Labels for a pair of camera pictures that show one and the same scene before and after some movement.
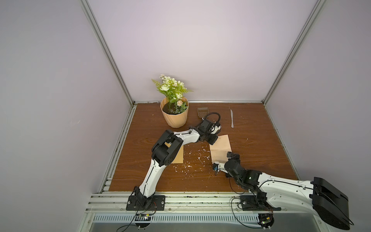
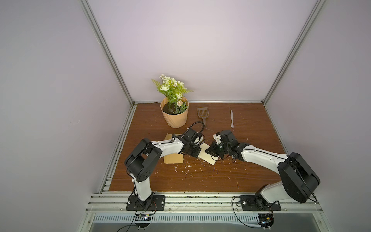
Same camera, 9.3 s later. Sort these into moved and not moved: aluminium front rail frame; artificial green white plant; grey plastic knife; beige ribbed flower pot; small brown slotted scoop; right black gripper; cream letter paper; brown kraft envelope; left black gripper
Moved: left black gripper; cream letter paper; right black gripper
Not moved: artificial green white plant; beige ribbed flower pot; aluminium front rail frame; small brown slotted scoop; grey plastic knife; brown kraft envelope
